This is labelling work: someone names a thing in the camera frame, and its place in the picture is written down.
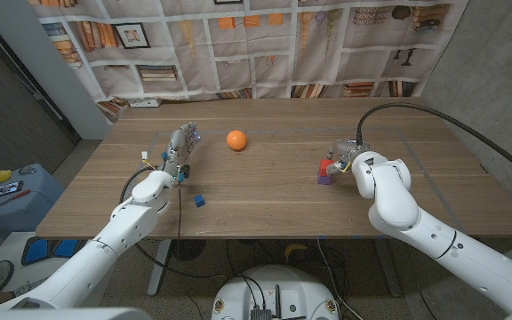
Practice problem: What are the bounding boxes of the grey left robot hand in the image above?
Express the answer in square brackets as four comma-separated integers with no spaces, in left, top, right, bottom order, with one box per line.
[162,122,203,179]

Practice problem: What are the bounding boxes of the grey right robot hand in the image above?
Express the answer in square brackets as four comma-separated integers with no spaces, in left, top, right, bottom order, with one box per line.
[325,138,371,175]

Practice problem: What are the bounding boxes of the red magnetic block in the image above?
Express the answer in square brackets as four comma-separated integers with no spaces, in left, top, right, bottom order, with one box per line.
[318,158,335,178]

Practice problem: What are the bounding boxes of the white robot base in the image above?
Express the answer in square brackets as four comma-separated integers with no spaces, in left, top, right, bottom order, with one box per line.
[210,265,341,320]

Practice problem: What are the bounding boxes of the orange ball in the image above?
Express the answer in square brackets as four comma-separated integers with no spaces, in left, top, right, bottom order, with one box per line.
[226,129,248,152]

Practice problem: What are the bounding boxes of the yellow toy banana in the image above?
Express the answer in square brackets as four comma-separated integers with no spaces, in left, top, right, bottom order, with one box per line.
[284,242,309,262]

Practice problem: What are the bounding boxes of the white power strip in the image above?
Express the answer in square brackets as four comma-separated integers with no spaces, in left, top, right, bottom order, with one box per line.
[128,98,163,108]

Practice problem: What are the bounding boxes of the printed bookshelf backdrop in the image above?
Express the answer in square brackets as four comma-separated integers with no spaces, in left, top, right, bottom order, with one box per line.
[27,0,470,124]

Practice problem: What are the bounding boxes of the black round floor base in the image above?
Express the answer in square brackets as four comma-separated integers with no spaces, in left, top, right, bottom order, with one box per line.
[170,238,207,262]

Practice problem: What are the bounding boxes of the grey table leg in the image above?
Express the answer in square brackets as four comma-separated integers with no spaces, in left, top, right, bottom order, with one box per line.
[147,238,172,298]
[373,237,404,298]

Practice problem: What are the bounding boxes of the blue foam pad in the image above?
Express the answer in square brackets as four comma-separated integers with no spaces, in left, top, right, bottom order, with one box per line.
[20,237,89,267]

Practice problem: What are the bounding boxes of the red screwdriver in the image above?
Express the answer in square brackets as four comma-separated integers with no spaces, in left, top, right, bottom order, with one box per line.
[0,188,32,214]

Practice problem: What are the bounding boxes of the black smartphone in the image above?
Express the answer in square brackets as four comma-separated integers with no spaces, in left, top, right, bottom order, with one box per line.
[0,180,25,200]

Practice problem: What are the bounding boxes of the white low shelf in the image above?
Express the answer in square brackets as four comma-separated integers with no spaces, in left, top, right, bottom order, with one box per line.
[0,230,122,308]

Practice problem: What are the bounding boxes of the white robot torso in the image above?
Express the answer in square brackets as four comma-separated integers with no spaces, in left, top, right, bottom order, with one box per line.
[0,306,512,320]

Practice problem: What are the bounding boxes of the grey sneaker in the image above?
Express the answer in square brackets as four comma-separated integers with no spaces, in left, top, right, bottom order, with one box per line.
[13,276,44,298]

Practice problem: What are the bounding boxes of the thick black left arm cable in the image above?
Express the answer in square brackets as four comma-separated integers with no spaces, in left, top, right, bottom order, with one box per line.
[118,165,228,281]

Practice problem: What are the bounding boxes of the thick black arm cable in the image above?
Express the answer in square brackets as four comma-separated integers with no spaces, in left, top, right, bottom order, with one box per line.
[356,102,512,186]
[118,165,228,281]

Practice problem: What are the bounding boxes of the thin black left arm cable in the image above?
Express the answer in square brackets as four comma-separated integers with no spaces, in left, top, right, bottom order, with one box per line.
[175,175,184,259]

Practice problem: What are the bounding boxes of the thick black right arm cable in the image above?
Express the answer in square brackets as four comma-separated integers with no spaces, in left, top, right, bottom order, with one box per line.
[356,102,512,186]

